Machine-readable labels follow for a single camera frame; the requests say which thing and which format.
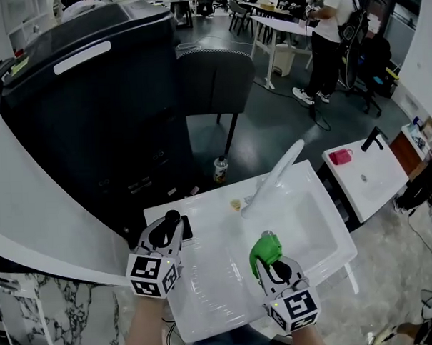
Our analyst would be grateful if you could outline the black backpack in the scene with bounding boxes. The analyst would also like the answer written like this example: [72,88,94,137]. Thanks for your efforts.
[336,0,373,91]

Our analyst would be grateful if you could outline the person's left forearm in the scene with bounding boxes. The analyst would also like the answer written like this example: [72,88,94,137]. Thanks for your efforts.
[120,294,168,345]

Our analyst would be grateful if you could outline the large black printer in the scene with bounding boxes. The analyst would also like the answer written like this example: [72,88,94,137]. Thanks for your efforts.
[0,0,194,250]

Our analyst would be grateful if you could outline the pink sponge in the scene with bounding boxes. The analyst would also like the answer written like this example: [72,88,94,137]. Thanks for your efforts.
[328,148,356,167]

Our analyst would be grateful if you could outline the white sink on black frame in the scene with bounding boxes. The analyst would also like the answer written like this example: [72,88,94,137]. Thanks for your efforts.
[321,136,413,226]

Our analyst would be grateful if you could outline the white table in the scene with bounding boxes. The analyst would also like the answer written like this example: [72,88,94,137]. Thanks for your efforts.
[249,12,322,91]

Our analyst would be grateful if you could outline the black faucet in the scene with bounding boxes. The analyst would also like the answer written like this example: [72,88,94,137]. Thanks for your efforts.
[359,125,390,153]

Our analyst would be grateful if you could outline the marble sink cabinet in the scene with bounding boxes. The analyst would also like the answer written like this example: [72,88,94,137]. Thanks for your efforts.
[0,265,134,345]

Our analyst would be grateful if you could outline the person's blue jeans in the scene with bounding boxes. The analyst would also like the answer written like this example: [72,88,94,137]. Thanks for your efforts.
[186,321,278,345]

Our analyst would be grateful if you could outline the green cloth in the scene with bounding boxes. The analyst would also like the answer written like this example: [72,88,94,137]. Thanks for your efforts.
[247,234,285,281]

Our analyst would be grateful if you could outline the white sink on steel frame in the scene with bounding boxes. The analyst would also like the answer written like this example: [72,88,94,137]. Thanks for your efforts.
[141,158,363,345]

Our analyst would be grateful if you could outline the dark dining chair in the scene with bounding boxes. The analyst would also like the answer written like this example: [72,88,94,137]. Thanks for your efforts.
[227,0,254,37]

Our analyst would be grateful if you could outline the wooden cabinet with sink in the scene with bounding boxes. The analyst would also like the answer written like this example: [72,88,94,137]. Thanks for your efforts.
[387,115,432,178]

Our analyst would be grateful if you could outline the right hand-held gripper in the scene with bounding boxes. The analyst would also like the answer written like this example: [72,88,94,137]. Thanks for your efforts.
[257,253,323,335]

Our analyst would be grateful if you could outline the clear plastic bottle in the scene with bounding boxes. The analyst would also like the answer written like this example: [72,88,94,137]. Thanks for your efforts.
[211,154,231,186]

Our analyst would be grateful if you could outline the black office chair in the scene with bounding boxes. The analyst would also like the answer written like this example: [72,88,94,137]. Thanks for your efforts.
[348,34,402,119]

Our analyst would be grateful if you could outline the white gooseneck faucet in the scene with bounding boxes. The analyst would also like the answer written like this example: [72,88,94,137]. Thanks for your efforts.
[237,139,309,221]

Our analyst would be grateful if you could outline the dark grey chair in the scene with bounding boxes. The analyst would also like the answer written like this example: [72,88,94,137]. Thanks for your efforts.
[176,46,259,159]

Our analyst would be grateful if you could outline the white waste bin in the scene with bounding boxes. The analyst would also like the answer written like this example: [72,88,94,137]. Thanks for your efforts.
[272,42,298,78]

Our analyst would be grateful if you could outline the person's right forearm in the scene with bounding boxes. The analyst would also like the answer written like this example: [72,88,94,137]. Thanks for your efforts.
[289,323,323,345]

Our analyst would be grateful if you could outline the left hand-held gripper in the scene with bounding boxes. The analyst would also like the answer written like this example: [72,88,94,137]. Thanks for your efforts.
[122,214,189,301]

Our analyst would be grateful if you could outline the white shelf unit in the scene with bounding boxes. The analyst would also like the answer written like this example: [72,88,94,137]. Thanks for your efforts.
[5,0,66,54]

